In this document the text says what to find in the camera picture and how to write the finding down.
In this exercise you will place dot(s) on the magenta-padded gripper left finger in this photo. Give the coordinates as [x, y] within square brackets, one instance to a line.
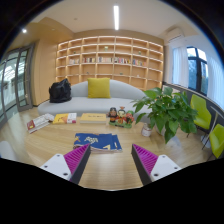
[66, 165]

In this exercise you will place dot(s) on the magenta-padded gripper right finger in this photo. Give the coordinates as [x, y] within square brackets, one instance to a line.
[156, 166]

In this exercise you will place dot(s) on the blue animal-print towel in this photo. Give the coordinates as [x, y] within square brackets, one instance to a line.
[98, 142]

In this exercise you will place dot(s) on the yellow orange book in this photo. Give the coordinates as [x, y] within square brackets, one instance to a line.
[60, 118]

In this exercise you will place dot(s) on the white book with red band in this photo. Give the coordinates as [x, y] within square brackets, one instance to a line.
[72, 117]

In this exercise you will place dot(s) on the red and white open book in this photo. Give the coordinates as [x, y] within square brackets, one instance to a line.
[37, 123]

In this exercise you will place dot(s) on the white orange-dotted pouch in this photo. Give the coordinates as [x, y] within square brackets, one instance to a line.
[49, 117]

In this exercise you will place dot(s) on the flat yellow book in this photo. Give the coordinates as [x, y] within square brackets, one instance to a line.
[93, 117]

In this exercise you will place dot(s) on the green potted plant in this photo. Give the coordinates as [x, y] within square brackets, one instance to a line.
[170, 111]

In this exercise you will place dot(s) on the colourful figurine group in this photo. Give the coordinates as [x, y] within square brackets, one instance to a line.
[120, 117]

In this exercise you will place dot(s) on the grey curved sofa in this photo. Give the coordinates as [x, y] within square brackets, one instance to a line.
[80, 105]

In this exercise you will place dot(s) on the white rounded seat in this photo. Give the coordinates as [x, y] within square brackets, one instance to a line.
[6, 150]

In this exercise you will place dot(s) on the green chair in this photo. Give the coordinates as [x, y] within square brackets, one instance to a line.
[217, 140]
[201, 111]

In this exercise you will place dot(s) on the black bag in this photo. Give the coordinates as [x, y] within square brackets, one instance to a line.
[60, 91]

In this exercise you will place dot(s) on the yellow cushion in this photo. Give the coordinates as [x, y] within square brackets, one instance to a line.
[99, 88]

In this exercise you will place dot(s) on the white curtain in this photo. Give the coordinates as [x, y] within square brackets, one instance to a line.
[180, 66]

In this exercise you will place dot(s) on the white air conditioner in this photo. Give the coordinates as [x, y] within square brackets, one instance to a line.
[175, 34]

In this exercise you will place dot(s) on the round ceiling spotlight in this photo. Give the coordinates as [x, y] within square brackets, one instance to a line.
[24, 30]

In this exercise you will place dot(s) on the long ceiling light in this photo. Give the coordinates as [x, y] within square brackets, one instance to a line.
[116, 16]

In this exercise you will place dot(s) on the glass door with grey frame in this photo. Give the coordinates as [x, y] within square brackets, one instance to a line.
[16, 83]

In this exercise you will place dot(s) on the wooden wall shelf unit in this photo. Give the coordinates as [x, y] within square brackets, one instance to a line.
[106, 56]

